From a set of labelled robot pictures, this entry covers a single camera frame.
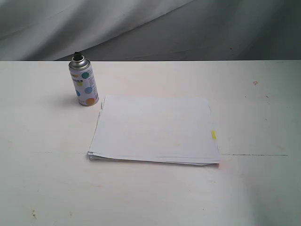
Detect white spray can coloured dots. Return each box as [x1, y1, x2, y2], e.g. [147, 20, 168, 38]
[69, 52, 99, 106]

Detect white paper stack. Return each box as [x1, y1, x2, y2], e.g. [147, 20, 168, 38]
[87, 96, 221, 165]

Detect grey backdrop cloth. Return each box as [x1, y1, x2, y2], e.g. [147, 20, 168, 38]
[0, 0, 301, 61]

